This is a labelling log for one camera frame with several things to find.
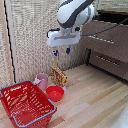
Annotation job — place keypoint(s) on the red bowl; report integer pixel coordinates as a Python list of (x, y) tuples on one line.
[(55, 93)]

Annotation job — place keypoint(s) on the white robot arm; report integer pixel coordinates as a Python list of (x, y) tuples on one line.
[(75, 11)]

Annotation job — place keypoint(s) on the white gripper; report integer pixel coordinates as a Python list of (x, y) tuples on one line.
[(63, 37)]

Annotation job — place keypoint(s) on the pink mug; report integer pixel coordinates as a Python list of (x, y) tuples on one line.
[(42, 81)]

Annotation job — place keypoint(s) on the red plastic shopping basket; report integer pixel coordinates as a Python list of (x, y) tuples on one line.
[(25, 105)]

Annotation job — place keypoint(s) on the brown wooden drawer cabinet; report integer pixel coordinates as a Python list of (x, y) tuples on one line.
[(106, 50)]

